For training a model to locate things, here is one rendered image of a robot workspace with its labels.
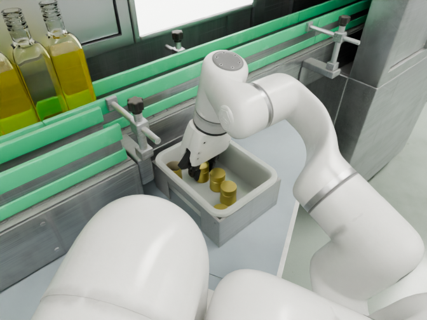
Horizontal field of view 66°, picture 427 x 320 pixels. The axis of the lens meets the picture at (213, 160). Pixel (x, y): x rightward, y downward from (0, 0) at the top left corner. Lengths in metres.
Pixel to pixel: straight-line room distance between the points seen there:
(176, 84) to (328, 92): 0.73
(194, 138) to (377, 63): 0.78
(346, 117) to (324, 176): 0.92
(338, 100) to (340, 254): 0.94
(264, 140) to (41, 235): 0.57
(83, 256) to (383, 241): 0.33
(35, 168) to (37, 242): 0.14
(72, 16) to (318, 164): 0.59
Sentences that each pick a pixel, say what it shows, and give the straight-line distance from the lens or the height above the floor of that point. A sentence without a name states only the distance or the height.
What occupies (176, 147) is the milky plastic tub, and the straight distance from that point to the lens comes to 0.74.
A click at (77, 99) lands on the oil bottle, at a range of 0.69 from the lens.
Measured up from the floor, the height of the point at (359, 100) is 0.69.
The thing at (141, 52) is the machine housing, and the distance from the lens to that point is 0.94.
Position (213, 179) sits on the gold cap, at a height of 0.81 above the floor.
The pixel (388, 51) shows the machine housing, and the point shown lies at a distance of 1.21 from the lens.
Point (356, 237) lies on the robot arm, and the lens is 0.44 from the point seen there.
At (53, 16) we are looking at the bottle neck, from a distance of 0.64.
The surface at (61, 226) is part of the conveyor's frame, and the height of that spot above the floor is 0.83.
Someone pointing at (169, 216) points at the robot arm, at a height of 1.13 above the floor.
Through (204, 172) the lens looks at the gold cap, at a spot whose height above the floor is 0.80.
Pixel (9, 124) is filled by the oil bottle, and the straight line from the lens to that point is 0.66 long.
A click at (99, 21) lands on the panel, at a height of 1.05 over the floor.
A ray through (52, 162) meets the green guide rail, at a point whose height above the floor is 0.95.
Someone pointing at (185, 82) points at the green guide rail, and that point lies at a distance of 0.79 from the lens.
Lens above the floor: 1.31
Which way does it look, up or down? 42 degrees down
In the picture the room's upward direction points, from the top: straight up
